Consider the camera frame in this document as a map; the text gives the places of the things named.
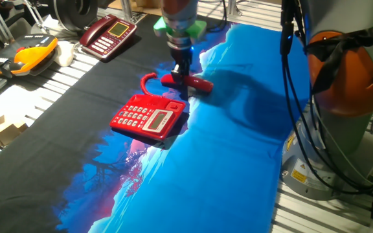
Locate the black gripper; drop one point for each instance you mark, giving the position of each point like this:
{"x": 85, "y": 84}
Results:
{"x": 183, "y": 58}

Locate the red telephone handset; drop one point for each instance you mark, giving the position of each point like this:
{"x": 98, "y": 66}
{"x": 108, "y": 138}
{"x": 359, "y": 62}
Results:
{"x": 199, "y": 84}

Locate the silver orange robot arm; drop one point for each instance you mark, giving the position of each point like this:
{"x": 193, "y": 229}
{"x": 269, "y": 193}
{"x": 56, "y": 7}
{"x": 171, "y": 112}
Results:
{"x": 345, "y": 81}

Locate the red telephone base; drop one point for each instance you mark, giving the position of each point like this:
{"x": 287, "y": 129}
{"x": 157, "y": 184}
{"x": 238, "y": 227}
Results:
{"x": 141, "y": 116}

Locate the maroon desk telephone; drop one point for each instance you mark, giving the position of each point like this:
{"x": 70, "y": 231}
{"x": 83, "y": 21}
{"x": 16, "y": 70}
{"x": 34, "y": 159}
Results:
{"x": 105, "y": 39}

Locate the green flange adapter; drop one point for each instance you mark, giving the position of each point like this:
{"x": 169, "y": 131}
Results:
{"x": 160, "y": 29}

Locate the open cardboard box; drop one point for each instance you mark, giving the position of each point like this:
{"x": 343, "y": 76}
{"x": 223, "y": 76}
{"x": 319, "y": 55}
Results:
{"x": 141, "y": 4}

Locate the blue black printed cloth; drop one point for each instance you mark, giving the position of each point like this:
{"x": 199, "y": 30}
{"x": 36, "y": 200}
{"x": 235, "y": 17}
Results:
{"x": 222, "y": 161}

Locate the white cloth lump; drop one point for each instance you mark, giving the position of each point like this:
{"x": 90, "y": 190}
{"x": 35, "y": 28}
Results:
{"x": 65, "y": 53}

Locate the orange grey teach pendant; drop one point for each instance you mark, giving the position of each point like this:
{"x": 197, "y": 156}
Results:
{"x": 31, "y": 55}

